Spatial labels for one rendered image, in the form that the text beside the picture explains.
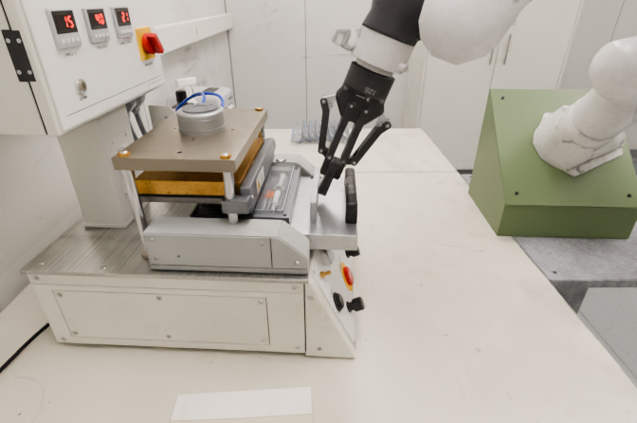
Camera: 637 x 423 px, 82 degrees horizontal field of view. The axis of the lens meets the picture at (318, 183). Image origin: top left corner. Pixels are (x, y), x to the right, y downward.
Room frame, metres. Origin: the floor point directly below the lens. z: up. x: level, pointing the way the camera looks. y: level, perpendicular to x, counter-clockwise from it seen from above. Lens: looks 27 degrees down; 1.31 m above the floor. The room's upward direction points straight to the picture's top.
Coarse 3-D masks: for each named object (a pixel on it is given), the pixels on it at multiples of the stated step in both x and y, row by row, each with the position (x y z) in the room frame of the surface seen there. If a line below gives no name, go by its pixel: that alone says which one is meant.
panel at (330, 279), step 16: (320, 256) 0.53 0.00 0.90; (336, 256) 0.61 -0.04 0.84; (320, 272) 0.49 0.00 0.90; (336, 272) 0.56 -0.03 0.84; (352, 272) 0.66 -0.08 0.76; (320, 288) 0.46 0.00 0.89; (336, 288) 0.52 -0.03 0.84; (352, 288) 0.60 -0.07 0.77; (336, 304) 0.47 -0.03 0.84; (352, 320) 0.51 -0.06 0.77; (352, 336) 0.47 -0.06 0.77
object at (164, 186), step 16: (256, 144) 0.68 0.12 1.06; (144, 176) 0.53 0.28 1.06; (160, 176) 0.53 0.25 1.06; (176, 176) 0.53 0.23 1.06; (192, 176) 0.53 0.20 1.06; (208, 176) 0.53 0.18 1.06; (240, 176) 0.53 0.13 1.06; (144, 192) 0.52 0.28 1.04; (160, 192) 0.52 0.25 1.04; (176, 192) 0.52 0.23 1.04; (192, 192) 0.52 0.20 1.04; (208, 192) 0.52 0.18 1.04; (224, 192) 0.51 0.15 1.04
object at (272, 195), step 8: (272, 168) 0.69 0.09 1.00; (280, 168) 0.69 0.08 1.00; (288, 168) 0.69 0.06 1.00; (272, 176) 0.65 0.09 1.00; (280, 176) 0.65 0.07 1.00; (288, 176) 0.65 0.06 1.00; (264, 184) 0.61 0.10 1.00; (272, 184) 0.61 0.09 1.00; (280, 184) 0.61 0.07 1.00; (288, 184) 0.61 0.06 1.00; (264, 192) 0.58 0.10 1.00; (272, 192) 0.58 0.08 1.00; (280, 192) 0.58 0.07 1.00; (264, 200) 0.55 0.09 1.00; (272, 200) 0.55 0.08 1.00; (280, 200) 0.55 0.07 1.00; (256, 208) 0.53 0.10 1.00; (264, 208) 0.53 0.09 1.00; (272, 208) 0.53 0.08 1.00; (280, 208) 0.53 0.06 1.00
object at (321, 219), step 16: (304, 176) 0.72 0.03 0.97; (304, 192) 0.65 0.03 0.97; (336, 192) 0.65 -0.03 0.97; (304, 208) 0.59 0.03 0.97; (320, 208) 0.59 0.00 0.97; (336, 208) 0.59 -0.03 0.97; (304, 224) 0.53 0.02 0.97; (320, 224) 0.53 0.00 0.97; (336, 224) 0.53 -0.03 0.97; (352, 224) 0.53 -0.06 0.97; (320, 240) 0.50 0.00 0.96; (336, 240) 0.50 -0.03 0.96; (352, 240) 0.50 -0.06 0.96
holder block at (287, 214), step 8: (296, 168) 0.71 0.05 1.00; (296, 176) 0.67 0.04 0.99; (296, 184) 0.63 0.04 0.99; (296, 192) 0.62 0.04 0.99; (288, 200) 0.57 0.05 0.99; (288, 208) 0.54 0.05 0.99; (192, 216) 0.52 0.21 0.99; (200, 216) 0.52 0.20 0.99; (208, 216) 0.52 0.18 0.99; (216, 216) 0.52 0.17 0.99; (224, 216) 0.52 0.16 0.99; (240, 216) 0.52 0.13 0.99; (248, 216) 0.52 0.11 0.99; (256, 216) 0.52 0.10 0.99; (264, 216) 0.52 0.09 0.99; (272, 216) 0.52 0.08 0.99; (280, 216) 0.52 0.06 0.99; (288, 216) 0.52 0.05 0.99
